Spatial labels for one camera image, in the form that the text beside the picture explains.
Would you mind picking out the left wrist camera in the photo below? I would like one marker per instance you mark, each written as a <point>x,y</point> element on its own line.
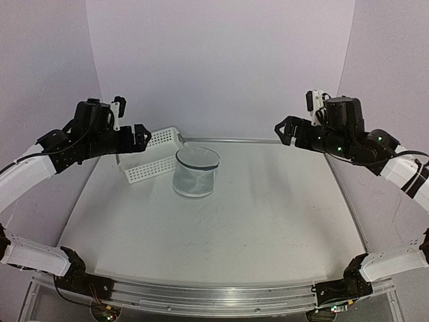
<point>117,108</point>

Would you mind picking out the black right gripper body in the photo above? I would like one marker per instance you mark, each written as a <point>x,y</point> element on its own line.
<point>307,141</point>

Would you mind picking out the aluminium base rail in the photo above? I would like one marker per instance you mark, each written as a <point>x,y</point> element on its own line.
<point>91,298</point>

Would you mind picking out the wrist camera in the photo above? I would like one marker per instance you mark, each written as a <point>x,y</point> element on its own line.
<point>315,102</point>
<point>117,108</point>

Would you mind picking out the white mesh laundry bag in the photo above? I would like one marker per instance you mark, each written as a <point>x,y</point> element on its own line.
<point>195,171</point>

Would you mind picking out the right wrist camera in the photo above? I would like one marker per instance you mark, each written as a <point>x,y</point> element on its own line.
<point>315,102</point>

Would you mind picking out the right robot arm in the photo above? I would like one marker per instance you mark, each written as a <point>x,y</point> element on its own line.
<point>337,128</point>

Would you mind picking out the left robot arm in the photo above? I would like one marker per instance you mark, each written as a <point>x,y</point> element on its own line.
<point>94,131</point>

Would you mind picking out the white perforated plastic basket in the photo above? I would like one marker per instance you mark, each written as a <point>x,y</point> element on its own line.
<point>158,158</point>

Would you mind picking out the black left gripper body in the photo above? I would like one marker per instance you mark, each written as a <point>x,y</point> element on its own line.
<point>98,145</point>

